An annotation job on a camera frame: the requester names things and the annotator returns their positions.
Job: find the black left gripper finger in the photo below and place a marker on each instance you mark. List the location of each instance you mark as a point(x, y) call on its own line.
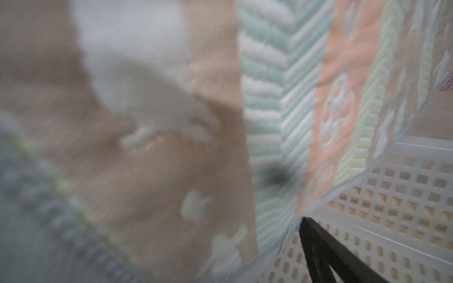
point(326, 256)

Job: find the white perforated plastic basket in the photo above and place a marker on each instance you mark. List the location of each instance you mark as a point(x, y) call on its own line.
point(399, 220)

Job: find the pastel striped bunny towel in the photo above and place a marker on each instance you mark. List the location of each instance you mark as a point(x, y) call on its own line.
point(184, 141)

